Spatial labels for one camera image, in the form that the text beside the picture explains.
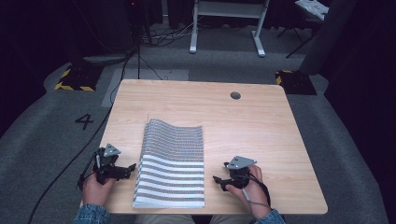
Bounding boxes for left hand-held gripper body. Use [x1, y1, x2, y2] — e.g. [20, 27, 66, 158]
[92, 143, 122, 185]

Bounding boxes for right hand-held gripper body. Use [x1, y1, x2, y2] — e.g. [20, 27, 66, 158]
[225, 155, 258, 190]

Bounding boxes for brown white striped woven placemat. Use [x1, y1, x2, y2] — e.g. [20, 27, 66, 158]
[132, 118, 206, 209]

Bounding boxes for person's right hand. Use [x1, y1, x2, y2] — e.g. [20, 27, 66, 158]
[225, 164, 272, 220]

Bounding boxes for person's left hand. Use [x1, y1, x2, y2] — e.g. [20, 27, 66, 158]
[80, 173, 118, 206]

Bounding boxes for black stand pole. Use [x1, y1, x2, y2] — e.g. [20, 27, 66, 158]
[133, 0, 144, 80]

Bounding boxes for dark equipment cabinet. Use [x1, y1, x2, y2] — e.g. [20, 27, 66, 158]
[69, 0, 135, 64]

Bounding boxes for black chair legs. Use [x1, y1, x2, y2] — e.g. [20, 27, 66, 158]
[276, 17, 322, 60]

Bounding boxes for grey curtain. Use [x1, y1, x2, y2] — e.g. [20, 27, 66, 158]
[298, 0, 358, 76]

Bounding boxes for white cloth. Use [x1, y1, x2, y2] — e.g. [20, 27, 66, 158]
[294, 0, 331, 21]

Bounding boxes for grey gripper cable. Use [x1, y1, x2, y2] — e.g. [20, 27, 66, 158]
[241, 187, 272, 209]

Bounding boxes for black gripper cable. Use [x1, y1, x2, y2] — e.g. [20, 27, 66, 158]
[246, 172, 272, 208]
[76, 151, 100, 191]

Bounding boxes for long black floor cable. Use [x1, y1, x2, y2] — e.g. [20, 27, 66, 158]
[27, 49, 138, 224]

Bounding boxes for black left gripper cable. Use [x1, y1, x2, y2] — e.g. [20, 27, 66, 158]
[76, 151, 100, 191]

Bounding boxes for black yellow striped base plate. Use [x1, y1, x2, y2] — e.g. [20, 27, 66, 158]
[53, 63, 105, 93]
[275, 69, 318, 96]

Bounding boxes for bundle of floor cables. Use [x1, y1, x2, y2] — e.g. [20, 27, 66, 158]
[139, 21, 202, 49]

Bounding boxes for white metal desk frame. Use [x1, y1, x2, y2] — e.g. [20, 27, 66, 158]
[189, 0, 272, 58]

